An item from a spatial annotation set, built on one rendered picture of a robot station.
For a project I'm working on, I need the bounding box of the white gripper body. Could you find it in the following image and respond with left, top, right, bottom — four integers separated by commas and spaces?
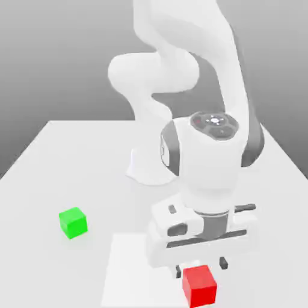
146, 213, 258, 268

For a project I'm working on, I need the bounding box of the small red cube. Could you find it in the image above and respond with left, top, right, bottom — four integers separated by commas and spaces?
182, 264, 218, 308

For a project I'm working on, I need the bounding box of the small green cube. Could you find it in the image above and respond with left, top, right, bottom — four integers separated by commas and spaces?
58, 206, 88, 240

